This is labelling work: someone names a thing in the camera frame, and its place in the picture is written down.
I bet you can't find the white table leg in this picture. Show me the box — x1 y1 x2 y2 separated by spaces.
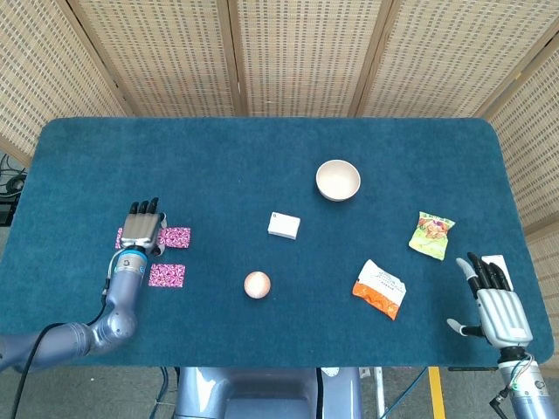
360 366 389 419

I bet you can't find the grey robot torso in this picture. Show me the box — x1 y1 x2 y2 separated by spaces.
174 366 363 419

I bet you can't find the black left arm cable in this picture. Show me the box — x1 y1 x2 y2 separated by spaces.
8 305 108 419

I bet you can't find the orange and white snack bag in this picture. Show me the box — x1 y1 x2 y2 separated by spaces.
352 258 407 321

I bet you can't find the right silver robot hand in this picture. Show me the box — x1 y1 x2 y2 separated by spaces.
445 251 535 350

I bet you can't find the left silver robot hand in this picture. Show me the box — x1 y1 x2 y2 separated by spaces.
120 196 169 256

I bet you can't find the peach foam ball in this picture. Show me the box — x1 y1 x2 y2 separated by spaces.
243 271 272 299

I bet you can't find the black floor cable bundle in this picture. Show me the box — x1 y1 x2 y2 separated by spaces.
0 152 28 196

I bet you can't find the white paper card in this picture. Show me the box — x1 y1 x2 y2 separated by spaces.
480 254 514 292

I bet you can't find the black floor power box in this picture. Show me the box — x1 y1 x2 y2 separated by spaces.
0 198 19 227

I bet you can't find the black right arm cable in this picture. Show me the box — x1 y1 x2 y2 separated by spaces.
489 383 519 414

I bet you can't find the small white box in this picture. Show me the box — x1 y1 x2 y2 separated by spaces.
267 211 301 240

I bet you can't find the blue cable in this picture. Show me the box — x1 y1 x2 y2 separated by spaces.
152 366 172 419
383 366 430 419

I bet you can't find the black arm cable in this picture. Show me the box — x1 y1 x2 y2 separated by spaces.
8 305 108 419
489 383 519 414

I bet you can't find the teal table cloth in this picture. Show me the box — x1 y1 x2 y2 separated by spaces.
0 116 555 370

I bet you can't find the woven folding screen panel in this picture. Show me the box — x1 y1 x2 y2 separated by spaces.
357 0 559 119
0 0 132 165
482 32 559 363
67 0 244 118
226 0 394 118

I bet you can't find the green snack bag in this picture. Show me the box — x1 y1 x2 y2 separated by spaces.
408 210 456 262

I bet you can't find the cream bowl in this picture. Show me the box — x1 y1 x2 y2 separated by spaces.
315 159 362 203

